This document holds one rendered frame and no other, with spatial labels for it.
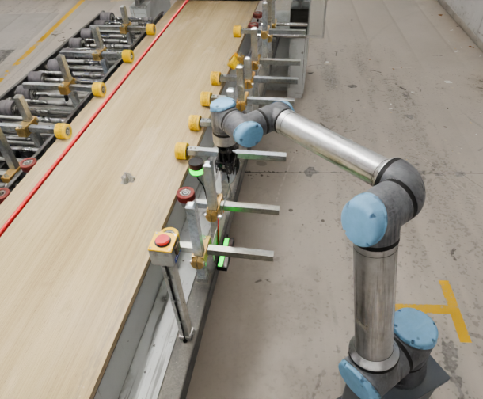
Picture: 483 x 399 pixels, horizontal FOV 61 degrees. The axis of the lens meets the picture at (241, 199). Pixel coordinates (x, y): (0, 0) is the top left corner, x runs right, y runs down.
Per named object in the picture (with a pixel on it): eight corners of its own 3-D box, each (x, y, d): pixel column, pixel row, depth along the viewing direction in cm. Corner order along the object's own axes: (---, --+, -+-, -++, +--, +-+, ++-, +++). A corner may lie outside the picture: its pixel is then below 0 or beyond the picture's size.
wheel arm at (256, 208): (279, 211, 181) (279, 204, 178) (278, 217, 179) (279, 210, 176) (184, 203, 188) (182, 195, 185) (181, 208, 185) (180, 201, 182)
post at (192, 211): (209, 283, 176) (196, 200, 144) (207, 290, 174) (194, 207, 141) (201, 282, 177) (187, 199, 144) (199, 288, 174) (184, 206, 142)
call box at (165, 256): (181, 250, 125) (177, 233, 119) (175, 269, 120) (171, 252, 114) (159, 248, 126) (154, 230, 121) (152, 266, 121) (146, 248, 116)
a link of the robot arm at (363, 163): (453, 172, 100) (278, 91, 146) (419, 193, 95) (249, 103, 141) (443, 209, 107) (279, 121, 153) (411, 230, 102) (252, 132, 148)
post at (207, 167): (222, 241, 195) (212, 159, 163) (220, 246, 193) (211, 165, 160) (214, 240, 196) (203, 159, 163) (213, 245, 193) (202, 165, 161)
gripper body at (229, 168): (214, 174, 159) (212, 149, 151) (219, 161, 165) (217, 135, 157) (234, 176, 158) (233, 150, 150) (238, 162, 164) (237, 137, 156)
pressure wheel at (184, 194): (199, 205, 190) (196, 186, 182) (195, 217, 184) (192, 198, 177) (182, 203, 191) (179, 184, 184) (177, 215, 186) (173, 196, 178)
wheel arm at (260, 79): (298, 81, 246) (298, 76, 243) (297, 85, 243) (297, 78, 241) (215, 78, 253) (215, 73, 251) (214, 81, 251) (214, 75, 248)
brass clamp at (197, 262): (213, 244, 170) (211, 236, 166) (205, 270, 160) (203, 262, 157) (198, 242, 171) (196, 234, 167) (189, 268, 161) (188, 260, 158)
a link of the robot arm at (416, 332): (436, 355, 143) (451, 328, 131) (404, 383, 137) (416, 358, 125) (401, 322, 153) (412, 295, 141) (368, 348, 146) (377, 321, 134)
